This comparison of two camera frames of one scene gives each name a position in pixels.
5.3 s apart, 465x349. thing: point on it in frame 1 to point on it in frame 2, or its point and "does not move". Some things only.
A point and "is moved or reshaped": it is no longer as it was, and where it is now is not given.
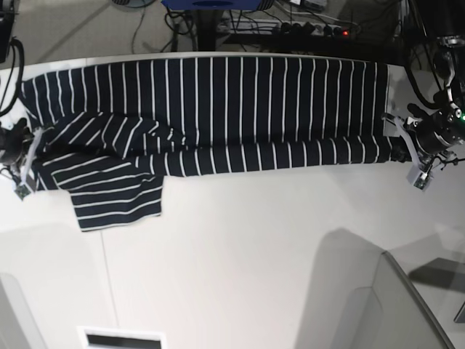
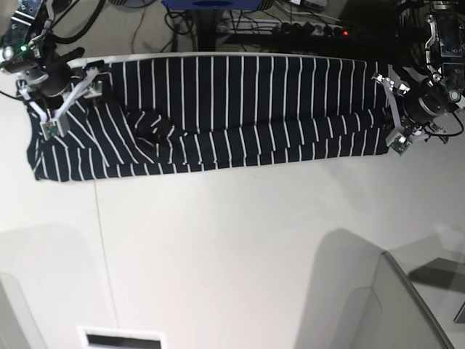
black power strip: x=237 y=27 does not move
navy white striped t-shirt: x=110 y=133 is moved or reshaped
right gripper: x=434 y=138 to x=417 y=102
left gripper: x=19 y=142 to x=52 y=91
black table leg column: x=206 y=30 does not move
